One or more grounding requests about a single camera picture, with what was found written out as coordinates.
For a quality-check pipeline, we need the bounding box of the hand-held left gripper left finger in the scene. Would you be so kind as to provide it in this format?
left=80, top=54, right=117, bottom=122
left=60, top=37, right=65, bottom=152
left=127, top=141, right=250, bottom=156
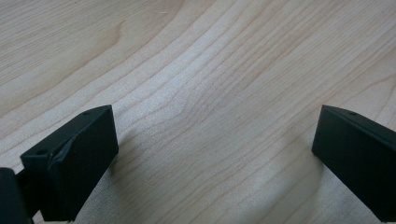
left=20, top=105, right=120, bottom=223

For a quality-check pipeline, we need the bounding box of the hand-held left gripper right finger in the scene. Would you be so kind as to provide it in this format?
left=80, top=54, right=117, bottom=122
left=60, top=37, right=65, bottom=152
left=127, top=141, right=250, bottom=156
left=311, top=105, right=396, bottom=223

